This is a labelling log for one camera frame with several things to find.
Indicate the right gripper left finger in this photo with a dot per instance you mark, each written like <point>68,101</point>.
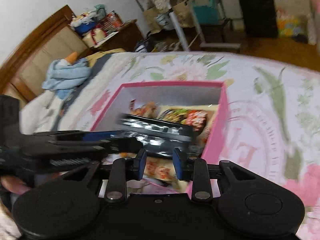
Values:
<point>124,170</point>

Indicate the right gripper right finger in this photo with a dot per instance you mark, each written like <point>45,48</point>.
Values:
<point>195,170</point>

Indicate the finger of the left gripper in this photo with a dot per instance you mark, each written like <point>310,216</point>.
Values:
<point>76,135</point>
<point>53,147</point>

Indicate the black snack pack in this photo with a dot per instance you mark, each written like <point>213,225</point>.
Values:
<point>158,137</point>

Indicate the cream noodle snack bag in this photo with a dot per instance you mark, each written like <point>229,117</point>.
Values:
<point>201,118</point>

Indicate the clear bag mixed snacks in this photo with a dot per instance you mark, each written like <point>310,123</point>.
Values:
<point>148,110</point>

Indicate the person's left hand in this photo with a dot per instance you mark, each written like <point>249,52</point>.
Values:
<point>14,185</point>

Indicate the pink storage box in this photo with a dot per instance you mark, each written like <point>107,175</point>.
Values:
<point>169,93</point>

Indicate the light blue plush toy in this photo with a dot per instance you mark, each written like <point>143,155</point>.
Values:
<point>63,77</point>

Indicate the wooden padded headboard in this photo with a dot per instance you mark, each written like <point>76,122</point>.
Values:
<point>24,71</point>

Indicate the floral bed sheet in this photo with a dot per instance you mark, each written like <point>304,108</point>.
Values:
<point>273,127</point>

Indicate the dark wooden nightstand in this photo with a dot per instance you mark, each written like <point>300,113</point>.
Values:
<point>126,38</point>

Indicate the teal bag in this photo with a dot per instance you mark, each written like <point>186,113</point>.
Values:
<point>210,13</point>

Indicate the colourful cardboard box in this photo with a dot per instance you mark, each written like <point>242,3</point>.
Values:
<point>292,26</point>

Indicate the black suitcase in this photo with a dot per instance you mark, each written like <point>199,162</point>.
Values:
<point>260,18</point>

